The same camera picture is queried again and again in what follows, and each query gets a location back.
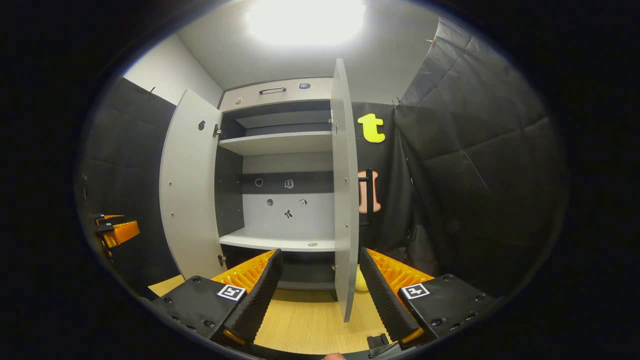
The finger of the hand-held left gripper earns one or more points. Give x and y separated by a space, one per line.
107 219
122 232

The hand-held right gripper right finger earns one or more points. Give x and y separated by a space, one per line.
386 300

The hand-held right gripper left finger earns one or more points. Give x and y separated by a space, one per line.
260 300

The grey cabinet door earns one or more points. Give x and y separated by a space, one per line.
345 200
190 200

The grey double-door shoe cabinet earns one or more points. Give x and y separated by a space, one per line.
285 165

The metal door hinge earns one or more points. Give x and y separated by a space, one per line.
217 131
221 259
332 125

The grey cabinet bottom shelf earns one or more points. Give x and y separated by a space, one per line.
270 242

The grey cabinet shelf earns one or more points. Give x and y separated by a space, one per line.
270 242
275 144

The yellow ball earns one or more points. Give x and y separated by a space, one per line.
361 282

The black backdrop cloth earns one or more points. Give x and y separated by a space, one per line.
475 150

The ceiling light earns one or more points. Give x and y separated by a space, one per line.
305 20

